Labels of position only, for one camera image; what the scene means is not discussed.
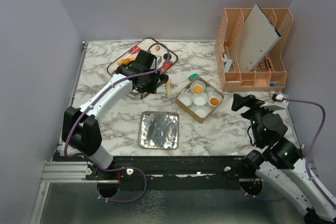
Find silver tin lid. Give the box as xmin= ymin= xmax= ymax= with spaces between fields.
xmin=138 ymin=111 xmax=179 ymax=150

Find white paper cup bottom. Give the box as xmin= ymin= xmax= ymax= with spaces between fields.
xmin=194 ymin=106 xmax=211 ymax=118

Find white paper cup centre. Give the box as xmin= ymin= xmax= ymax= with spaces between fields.
xmin=193 ymin=93 xmax=208 ymax=106

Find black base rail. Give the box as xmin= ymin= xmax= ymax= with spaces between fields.
xmin=84 ymin=156 xmax=260 ymax=191

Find white paper cup right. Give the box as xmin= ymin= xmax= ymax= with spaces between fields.
xmin=207 ymin=91 xmax=223 ymax=107

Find black sandwich cookie bottom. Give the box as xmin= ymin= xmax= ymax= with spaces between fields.
xmin=160 ymin=73 xmax=169 ymax=84

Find white paper cup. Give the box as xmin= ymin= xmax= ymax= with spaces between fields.
xmin=207 ymin=91 xmax=223 ymax=107
xmin=193 ymin=93 xmax=208 ymax=106
xmin=190 ymin=80 xmax=205 ymax=94
xmin=194 ymin=106 xmax=211 ymax=118
xmin=177 ymin=92 xmax=193 ymax=106

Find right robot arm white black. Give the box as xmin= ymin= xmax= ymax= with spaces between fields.
xmin=232 ymin=93 xmax=335 ymax=223

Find yellow glue stick tube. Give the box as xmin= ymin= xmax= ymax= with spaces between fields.
xmin=165 ymin=80 xmax=172 ymax=99

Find peach plastic desk organizer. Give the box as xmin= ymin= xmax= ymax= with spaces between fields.
xmin=215 ymin=5 xmax=293 ymax=91

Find white grey notebook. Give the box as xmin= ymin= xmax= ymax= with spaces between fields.
xmin=237 ymin=4 xmax=281 ymax=72

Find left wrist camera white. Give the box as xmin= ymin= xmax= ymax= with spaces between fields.
xmin=154 ymin=55 xmax=163 ymax=69

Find white paper cup left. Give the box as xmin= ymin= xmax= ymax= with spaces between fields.
xmin=177 ymin=92 xmax=193 ymax=106

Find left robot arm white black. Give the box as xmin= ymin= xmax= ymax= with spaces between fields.
xmin=61 ymin=50 xmax=168 ymax=179

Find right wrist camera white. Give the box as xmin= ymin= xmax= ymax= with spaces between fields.
xmin=261 ymin=93 xmax=289 ymax=111

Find black sandwich cookie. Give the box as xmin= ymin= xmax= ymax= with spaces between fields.
xmin=160 ymin=73 xmax=169 ymax=84
xmin=163 ymin=54 xmax=171 ymax=60

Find white paper cup top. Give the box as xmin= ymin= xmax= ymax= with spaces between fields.
xmin=190 ymin=80 xmax=205 ymax=94

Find metal tweezers black tips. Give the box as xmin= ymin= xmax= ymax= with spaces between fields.
xmin=140 ymin=93 xmax=148 ymax=99

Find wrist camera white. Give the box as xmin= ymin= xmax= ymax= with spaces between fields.
xmin=154 ymin=55 xmax=163 ymax=69
xmin=261 ymin=93 xmax=289 ymax=111

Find green grey eraser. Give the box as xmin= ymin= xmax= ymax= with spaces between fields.
xmin=188 ymin=73 xmax=198 ymax=81

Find brown chip cookie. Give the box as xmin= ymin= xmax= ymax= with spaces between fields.
xmin=210 ymin=98 xmax=218 ymax=106

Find gold cookie tin box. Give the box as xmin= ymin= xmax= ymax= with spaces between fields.
xmin=175 ymin=77 xmax=224 ymax=123

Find tan sandwich cookie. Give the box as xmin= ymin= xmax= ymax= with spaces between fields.
xmin=193 ymin=85 xmax=203 ymax=94

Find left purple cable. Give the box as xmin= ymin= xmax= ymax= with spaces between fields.
xmin=64 ymin=42 xmax=171 ymax=204

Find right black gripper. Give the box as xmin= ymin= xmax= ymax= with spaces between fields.
xmin=232 ymin=92 xmax=279 ymax=144

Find black sandwich cookie far right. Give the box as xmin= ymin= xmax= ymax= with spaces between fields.
xmin=163 ymin=54 xmax=171 ymax=60

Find light blue eraser in organizer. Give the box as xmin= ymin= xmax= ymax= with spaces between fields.
xmin=224 ymin=59 xmax=233 ymax=72

